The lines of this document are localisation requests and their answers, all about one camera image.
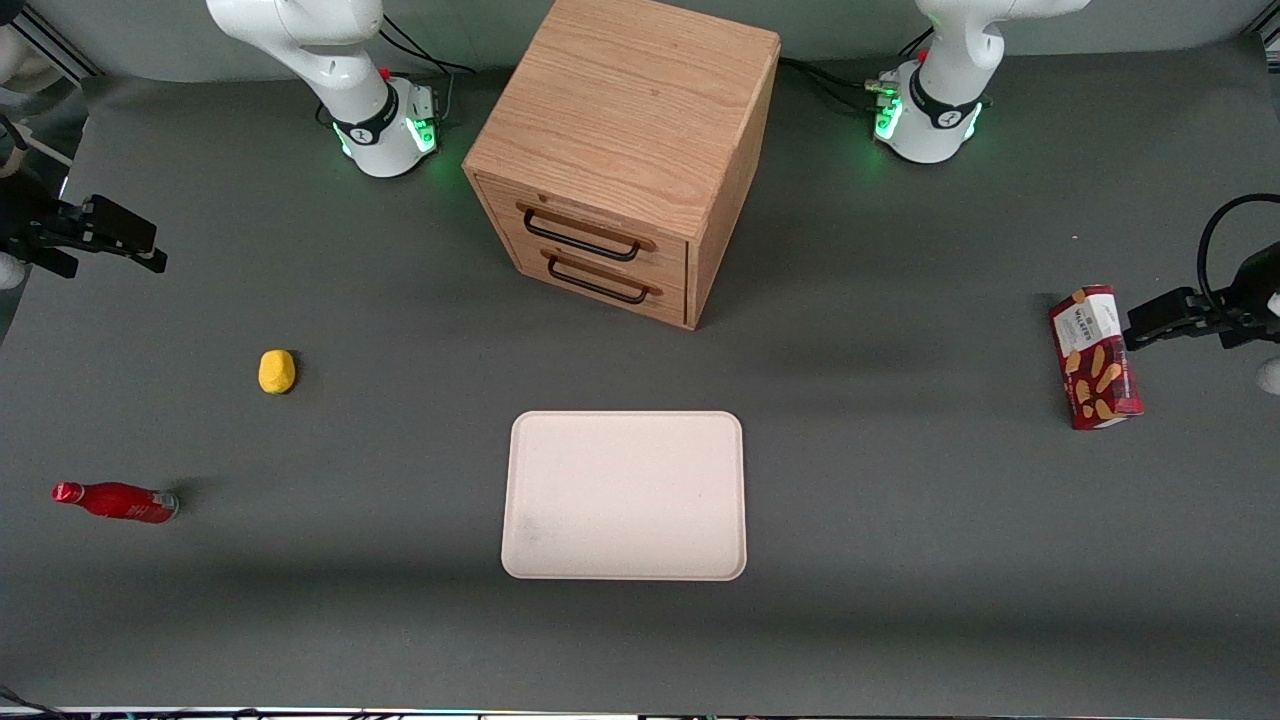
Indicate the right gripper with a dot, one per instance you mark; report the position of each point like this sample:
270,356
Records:
22,228

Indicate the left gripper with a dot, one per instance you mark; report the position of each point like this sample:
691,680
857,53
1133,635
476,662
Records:
1248,298

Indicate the red coke bottle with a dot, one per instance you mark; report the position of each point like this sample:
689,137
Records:
120,501

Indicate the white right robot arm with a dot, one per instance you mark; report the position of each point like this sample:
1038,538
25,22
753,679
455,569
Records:
330,70

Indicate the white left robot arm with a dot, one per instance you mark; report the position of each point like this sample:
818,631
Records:
950,90

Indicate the beige rectangular tray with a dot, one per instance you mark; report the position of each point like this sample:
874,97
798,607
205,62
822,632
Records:
625,495

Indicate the red cookie box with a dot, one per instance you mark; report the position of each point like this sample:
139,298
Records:
1098,360

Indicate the yellow lemon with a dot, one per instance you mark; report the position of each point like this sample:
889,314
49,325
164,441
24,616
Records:
277,372

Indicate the wooden drawer front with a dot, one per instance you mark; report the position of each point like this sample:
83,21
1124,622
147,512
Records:
672,305
670,262

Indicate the wooden drawer cabinet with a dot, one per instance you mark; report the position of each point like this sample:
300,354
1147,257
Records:
630,100

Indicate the white frame bar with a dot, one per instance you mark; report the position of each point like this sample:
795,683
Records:
50,150

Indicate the aluminium frame profile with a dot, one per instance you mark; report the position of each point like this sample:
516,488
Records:
50,45
1265,38

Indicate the silver table edge rail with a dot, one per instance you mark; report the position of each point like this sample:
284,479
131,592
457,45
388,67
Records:
640,716

